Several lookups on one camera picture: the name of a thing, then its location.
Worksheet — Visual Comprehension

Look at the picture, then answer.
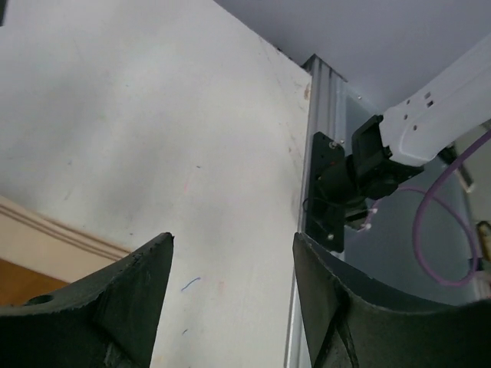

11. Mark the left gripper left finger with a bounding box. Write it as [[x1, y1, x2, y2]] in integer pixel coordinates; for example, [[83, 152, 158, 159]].
[[1, 233, 173, 367]]

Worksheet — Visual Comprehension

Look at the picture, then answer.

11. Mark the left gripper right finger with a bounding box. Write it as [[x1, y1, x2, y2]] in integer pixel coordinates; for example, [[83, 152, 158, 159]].
[[292, 233, 490, 367]]

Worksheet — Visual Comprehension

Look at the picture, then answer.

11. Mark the orange underwear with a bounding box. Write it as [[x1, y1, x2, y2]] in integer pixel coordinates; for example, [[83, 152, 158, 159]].
[[1, 197, 131, 306]]

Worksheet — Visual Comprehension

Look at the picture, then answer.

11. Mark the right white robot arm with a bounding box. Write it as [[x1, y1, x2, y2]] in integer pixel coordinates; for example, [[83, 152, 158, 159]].
[[316, 37, 490, 206]]

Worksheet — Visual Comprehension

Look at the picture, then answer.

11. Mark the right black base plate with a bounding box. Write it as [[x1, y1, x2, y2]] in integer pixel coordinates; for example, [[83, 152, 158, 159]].
[[303, 132, 344, 253]]

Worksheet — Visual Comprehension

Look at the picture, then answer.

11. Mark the aluminium mounting rail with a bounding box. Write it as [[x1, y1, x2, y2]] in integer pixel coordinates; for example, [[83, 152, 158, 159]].
[[284, 54, 346, 368]]

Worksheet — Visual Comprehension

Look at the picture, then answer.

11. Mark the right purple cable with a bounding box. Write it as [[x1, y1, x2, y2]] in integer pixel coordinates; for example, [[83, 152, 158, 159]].
[[356, 132, 491, 288]]

